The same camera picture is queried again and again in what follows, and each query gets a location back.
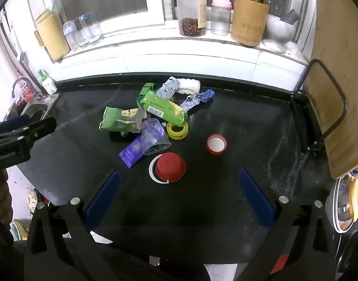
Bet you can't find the black wire rack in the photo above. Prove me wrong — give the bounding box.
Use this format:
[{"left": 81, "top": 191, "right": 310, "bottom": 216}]
[{"left": 290, "top": 59, "right": 347, "bottom": 157}]

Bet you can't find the white window frame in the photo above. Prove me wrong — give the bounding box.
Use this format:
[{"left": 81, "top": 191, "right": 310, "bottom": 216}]
[{"left": 25, "top": 0, "right": 317, "bottom": 40}]

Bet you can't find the patterned white plate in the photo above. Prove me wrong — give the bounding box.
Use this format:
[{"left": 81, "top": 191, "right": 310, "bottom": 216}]
[{"left": 28, "top": 190, "right": 40, "bottom": 212}]

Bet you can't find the red cap white ring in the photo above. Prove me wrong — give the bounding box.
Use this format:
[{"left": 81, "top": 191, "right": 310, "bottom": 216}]
[{"left": 149, "top": 152, "right": 186, "bottom": 184}]

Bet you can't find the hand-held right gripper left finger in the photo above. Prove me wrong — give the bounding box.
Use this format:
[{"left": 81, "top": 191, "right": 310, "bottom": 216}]
[{"left": 23, "top": 169, "right": 130, "bottom": 281}]

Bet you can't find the steel sink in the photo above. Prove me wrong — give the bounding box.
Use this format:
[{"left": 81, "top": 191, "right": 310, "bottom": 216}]
[{"left": 5, "top": 94, "right": 60, "bottom": 120}]

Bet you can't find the orange bowl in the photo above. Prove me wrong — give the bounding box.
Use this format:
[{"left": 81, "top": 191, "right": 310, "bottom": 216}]
[{"left": 349, "top": 171, "right": 358, "bottom": 221}]

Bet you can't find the person's left hand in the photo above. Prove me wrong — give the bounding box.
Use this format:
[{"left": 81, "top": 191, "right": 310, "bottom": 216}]
[{"left": 0, "top": 169, "right": 15, "bottom": 226}]

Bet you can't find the pink top baby bottle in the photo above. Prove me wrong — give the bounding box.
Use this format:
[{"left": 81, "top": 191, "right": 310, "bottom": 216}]
[{"left": 211, "top": 0, "right": 233, "bottom": 36}]

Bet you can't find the clear plastic cup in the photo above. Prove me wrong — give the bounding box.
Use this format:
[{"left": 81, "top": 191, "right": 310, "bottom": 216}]
[{"left": 141, "top": 118, "right": 171, "bottom": 155}]

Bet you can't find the yellow tape spool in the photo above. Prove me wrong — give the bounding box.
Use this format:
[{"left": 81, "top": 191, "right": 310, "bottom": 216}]
[{"left": 166, "top": 121, "right": 189, "bottom": 139}]

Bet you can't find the white foam sponge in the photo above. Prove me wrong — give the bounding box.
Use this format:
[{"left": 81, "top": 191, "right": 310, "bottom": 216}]
[{"left": 176, "top": 78, "right": 201, "bottom": 95}]

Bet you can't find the small clear water bottle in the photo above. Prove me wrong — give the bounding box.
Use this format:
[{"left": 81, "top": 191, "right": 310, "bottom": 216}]
[{"left": 63, "top": 20, "right": 80, "bottom": 52}]

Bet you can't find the small green box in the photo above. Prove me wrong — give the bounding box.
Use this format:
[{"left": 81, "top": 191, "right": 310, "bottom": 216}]
[{"left": 137, "top": 82, "right": 155, "bottom": 106}]

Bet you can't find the white green soap bottle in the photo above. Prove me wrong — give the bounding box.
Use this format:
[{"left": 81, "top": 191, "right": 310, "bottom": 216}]
[{"left": 37, "top": 69, "right": 58, "bottom": 95}]

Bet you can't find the beige plastic container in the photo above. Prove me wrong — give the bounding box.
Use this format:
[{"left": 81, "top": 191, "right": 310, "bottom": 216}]
[{"left": 34, "top": 9, "right": 71, "bottom": 63}]

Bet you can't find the red packet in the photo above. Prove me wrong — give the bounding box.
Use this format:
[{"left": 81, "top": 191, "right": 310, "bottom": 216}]
[{"left": 17, "top": 80, "right": 36, "bottom": 106}]

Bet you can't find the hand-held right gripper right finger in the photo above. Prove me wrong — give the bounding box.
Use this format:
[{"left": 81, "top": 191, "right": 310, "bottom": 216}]
[{"left": 234, "top": 168, "right": 337, "bottom": 281}]

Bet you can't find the red lid white inside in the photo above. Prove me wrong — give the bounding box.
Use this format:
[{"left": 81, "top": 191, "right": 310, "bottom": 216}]
[{"left": 207, "top": 134, "right": 228, "bottom": 155}]

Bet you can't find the clear drinking glass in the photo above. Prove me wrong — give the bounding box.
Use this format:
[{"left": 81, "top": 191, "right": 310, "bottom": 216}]
[
  {"left": 85, "top": 11, "right": 105, "bottom": 43},
  {"left": 74, "top": 16, "right": 91, "bottom": 48}
]

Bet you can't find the glass jar with beans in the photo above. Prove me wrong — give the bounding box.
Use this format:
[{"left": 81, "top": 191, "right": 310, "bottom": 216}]
[{"left": 175, "top": 0, "right": 208, "bottom": 37}]

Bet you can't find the purple toothpaste tube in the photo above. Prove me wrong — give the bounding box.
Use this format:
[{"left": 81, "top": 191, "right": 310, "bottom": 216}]
[{"left": 119, "top": 136, "right": 147, "bottom": 169}]

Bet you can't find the green and white tube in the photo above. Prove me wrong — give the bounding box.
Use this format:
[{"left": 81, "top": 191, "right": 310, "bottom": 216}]
[{"left": 140, "top": 91, "right": 189, "bottom": 126}]

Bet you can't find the bamboo utensil holder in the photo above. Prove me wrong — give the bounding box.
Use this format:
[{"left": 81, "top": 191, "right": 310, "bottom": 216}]
[{"left": 231, "top": 0, "right": 270, "bottom": 47}]

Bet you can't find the wooden cutting board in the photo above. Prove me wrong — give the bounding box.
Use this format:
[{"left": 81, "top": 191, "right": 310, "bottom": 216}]
[{"left": 302, "top": 0, "right": 358, "bottom": 179}]

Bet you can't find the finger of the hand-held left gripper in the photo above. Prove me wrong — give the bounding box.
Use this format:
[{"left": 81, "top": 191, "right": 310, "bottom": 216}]
[
  {"left": 2, "top": 114, "right": 32, "bottom": 130},
  {"left": 28, "top": 116, "right": 57, "bottom": 144}
]

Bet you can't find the white stone mortar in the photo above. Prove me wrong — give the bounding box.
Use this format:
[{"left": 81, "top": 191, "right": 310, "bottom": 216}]
[{"left": 262, "top": 15, "right": 299, "bottom": 54}]

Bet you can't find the metal faucet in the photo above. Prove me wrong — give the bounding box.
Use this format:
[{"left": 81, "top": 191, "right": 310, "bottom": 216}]
[{"left": 12, "top": 77, "right": 32, "bottom": 98}]

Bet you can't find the green snack bag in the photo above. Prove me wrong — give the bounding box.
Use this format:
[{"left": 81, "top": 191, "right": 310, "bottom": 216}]
[{"left": 99, "top": 107, "right": 147, "bottom": 132}]

